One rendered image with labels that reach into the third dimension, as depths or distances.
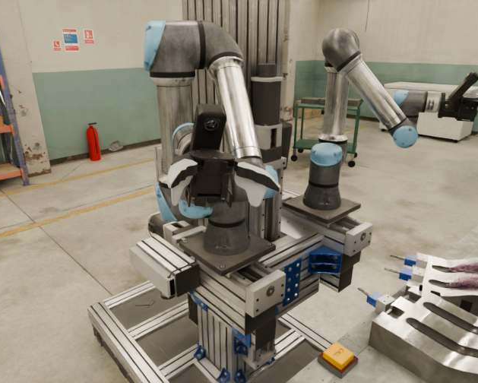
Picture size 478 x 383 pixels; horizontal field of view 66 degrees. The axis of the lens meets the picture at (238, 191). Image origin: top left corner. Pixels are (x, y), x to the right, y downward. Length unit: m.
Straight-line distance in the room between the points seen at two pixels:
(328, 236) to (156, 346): 1.08
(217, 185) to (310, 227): 0.95
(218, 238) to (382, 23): 8.22
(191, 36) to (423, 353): 1.00
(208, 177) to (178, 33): 0.47
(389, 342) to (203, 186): 0.79
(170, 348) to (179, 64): 1.47
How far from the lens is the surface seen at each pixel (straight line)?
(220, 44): 0.96
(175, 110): 0.98
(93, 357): 2.40
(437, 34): 8.62
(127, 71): 6.30
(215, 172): 0.57
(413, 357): 1.17
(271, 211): 1.38
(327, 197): 1.44
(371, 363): 1.19
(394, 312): 1.27
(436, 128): 7.75
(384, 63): 8.98
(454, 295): 1.43
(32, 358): 2.53
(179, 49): 0.95
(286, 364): 1.95
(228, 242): 1.11
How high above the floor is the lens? 1.62
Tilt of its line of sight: 22 degrees down
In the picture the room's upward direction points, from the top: straight up
